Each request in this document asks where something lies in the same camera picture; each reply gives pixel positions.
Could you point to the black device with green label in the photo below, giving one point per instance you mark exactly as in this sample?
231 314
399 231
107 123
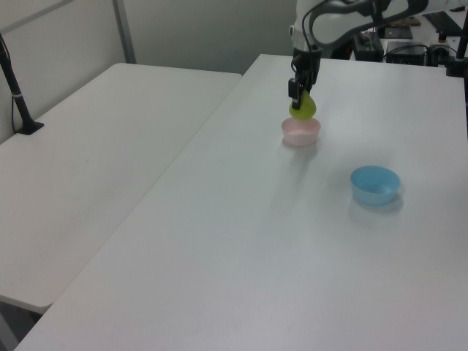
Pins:
367 45

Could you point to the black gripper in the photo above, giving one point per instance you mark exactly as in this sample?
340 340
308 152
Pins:
309 62

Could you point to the aluminium frame post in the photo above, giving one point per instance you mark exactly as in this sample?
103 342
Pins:
124 33

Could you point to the black clamp pole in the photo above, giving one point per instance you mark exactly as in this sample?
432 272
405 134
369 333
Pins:
459 51

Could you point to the pink plastic bowl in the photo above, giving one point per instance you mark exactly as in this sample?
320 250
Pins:
301 133

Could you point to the blue plastic bowl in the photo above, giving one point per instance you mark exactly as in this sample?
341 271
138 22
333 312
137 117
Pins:
374 190

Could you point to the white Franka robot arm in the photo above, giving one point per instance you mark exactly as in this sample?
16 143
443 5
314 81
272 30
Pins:
347 18

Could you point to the black keyboard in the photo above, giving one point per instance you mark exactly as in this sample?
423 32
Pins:
444 22

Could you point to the white side table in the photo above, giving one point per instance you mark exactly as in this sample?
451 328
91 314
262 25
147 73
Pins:
91 153

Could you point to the black camera pole with base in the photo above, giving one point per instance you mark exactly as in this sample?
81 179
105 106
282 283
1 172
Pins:
18 102

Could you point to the dark flat pad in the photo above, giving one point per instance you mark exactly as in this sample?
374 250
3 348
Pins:
398 33

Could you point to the black electronics box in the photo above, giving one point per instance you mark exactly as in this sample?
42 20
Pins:
406 53

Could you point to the green pear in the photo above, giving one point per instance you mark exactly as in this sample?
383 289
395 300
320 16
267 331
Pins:
306 109

